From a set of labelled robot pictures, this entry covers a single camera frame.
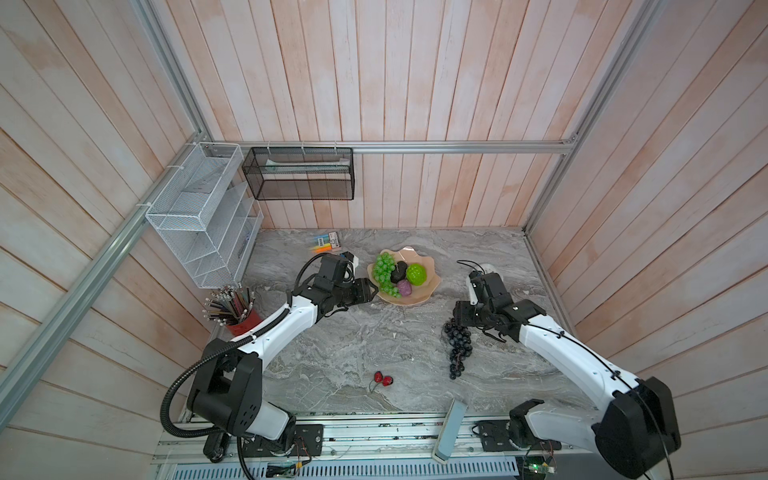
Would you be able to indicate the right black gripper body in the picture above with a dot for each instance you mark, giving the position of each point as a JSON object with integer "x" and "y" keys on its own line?
{"x": 471, "y": 314}

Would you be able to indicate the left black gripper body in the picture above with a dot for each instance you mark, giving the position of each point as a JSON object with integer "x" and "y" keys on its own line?
{"x": 351, "y": 293}

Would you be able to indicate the dark purple fake grape bunch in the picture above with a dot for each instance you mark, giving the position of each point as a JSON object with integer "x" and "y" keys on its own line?
{"x": 458, "y": 339}

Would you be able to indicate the green fake grape bunch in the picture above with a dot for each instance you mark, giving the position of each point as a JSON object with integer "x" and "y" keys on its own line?
{"x": 384, "y": 273}

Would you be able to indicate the purple fake fig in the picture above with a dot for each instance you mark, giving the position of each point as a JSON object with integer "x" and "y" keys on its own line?
{"x": 404, "y": 288}

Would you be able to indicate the green bumpy fake fruit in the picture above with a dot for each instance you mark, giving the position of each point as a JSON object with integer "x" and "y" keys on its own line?
{"x": 416, "y": 274}

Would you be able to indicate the red fake cherries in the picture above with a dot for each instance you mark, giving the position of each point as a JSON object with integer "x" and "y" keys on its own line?
{"x": 379, "y": 380}

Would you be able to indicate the black fake avocado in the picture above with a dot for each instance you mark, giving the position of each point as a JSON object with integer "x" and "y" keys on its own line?
{"x": 399, "y": 273}

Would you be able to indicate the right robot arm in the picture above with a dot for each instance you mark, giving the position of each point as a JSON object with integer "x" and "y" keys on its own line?
{"x": 633, "y": 425}

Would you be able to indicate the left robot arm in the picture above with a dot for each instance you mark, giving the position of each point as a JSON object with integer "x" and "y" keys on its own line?
{"x": 227, "y": 387}

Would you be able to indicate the pack of coloured highlighters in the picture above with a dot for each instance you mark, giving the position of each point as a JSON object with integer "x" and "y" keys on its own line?
{"x": 324, "y": 243}

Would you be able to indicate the red pencil cup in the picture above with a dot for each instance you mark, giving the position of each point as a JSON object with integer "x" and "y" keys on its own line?
{"x": 248, "y": 321}

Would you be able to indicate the bundle of pencils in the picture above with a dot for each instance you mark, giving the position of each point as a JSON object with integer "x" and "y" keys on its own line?
{"x": 227, "y": 304}

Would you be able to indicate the grey tilted light bar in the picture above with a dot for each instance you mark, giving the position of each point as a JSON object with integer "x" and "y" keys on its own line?
{"x": 447, "y": 437}

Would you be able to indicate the green circuit board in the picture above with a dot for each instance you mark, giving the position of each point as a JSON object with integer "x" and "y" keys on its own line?
{"x": 283, "y": 470}

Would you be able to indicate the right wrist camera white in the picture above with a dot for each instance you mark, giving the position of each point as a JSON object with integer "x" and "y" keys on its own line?
{"x": 471, "y": 289}

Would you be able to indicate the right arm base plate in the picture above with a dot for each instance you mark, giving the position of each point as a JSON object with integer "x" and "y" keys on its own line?
{"x": 510, "y": 435}

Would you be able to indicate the black wire mesh basket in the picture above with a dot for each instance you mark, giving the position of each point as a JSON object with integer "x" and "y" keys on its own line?
{"x": 300, "y": 173}

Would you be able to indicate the white wire mesh shelf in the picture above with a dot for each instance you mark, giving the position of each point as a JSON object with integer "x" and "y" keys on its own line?
{"x": 206, "y": 217}

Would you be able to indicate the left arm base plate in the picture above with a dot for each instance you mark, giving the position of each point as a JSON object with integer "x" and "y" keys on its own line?
{"x": 303, "y": 440}

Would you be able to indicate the aluminium frame rail horizontal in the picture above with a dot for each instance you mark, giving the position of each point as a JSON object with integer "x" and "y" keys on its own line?
{"x": 422, "y": 147}

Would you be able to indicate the black handle device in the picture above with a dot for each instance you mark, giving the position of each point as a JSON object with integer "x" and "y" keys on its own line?
{"x": 216, "y": 446}

